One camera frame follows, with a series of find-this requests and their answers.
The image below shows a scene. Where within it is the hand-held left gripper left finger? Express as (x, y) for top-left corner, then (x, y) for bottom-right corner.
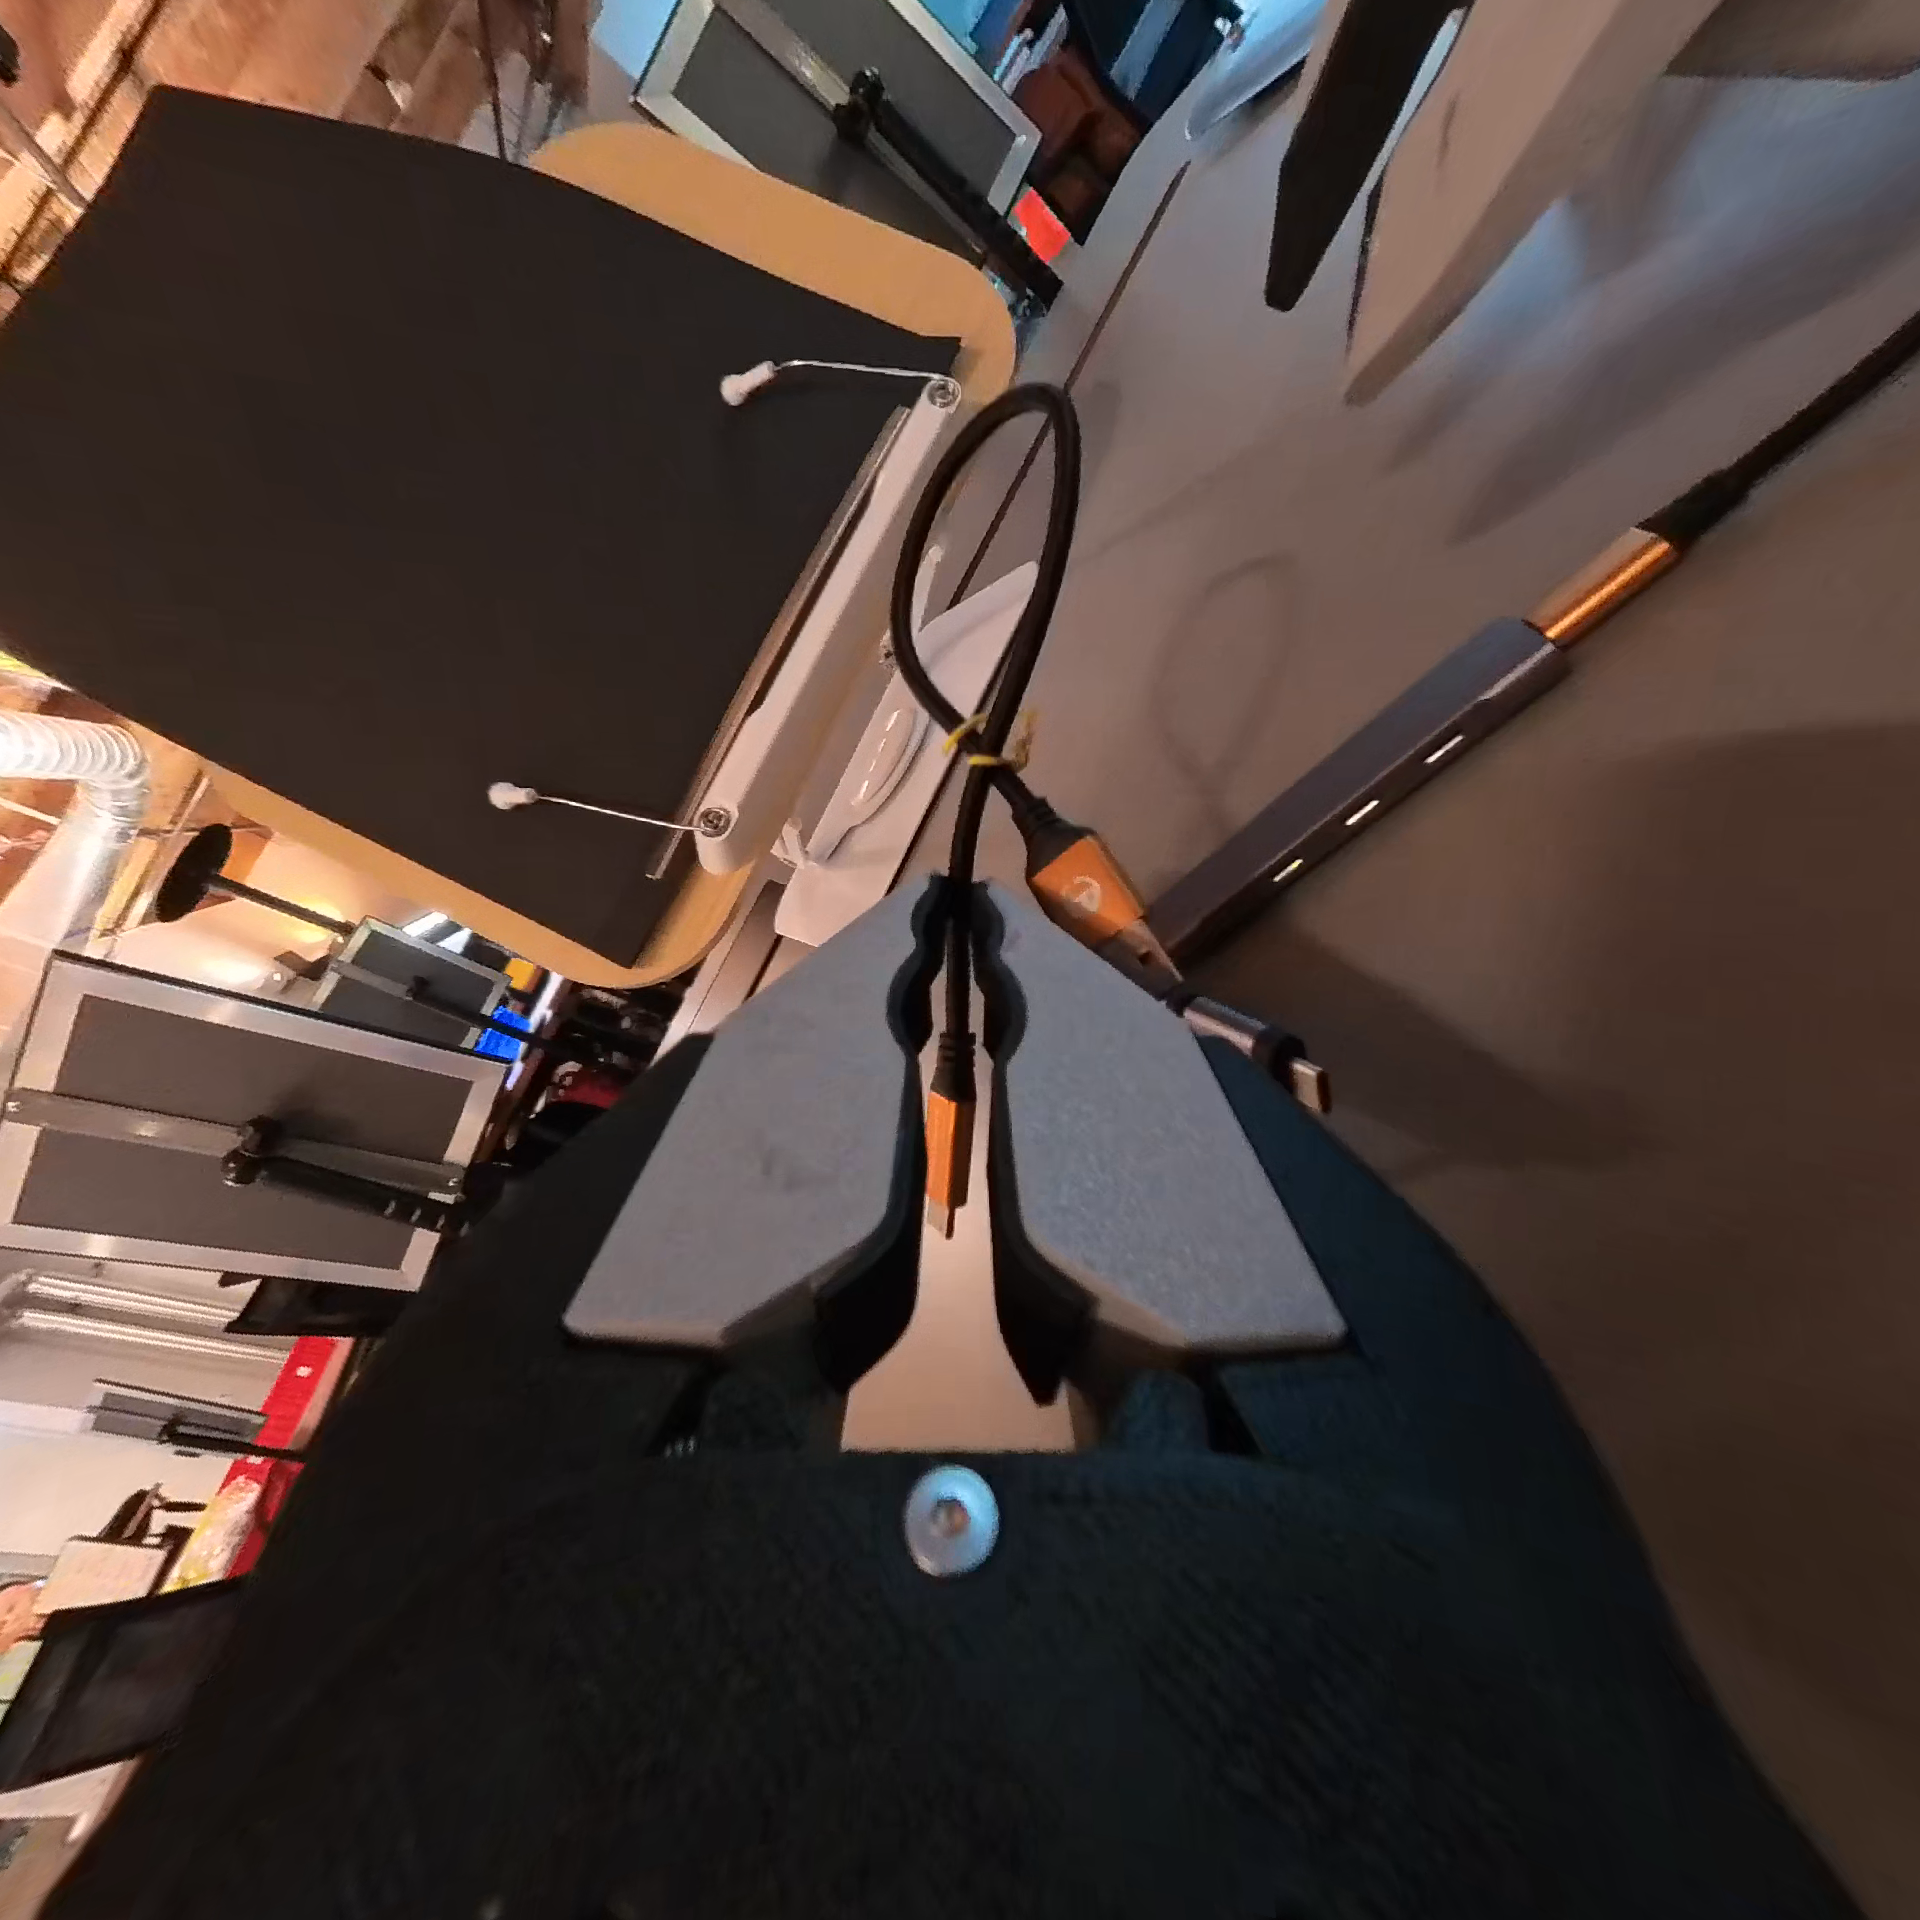
(563, 877), (962, 1396)

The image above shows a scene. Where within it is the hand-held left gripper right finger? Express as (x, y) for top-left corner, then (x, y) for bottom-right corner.
(971, 877), (1354, 1409)

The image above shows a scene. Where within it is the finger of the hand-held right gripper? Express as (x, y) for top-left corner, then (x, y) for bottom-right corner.
(1343, 0), (1920, 406)
(1266, 0), (1470, 314)

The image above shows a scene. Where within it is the grey hub plug cable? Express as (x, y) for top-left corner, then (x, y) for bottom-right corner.
(1174, 984), (1340, 1116)

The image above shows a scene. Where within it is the black cable with yellow tie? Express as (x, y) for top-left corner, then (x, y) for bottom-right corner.
(889, 382), (1191, 1244)

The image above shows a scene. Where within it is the grey usb hub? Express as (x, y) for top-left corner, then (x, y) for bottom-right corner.
(1148, 613), (1578, 962)

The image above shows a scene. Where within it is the wooden board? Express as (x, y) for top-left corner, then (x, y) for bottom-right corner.
(0, 118), (1022, 995)

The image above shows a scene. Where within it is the metal framed grey panel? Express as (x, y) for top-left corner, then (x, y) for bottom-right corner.
(0, 945), (519, 1298)
(631, 0), (1044, 220)

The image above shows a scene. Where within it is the white stand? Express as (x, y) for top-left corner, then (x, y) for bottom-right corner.
(693, 376), (1061, 950)

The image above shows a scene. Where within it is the black round lamp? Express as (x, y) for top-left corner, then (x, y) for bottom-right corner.
(150, 824), (361, 940)

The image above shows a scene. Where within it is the black sheet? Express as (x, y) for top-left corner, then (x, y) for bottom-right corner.
(0, 82), (962, 969)

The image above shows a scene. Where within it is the black cable with blue tie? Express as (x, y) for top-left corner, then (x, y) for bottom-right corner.
(1527, 322), (1920, 650)

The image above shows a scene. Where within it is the metal wire clip white tip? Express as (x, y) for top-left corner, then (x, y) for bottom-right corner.
(489, 780), (737, 837)
(719, 356), (962, 409)

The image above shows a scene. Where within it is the silver ventilation duct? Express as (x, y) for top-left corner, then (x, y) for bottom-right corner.
(0, 704), (153, 819)

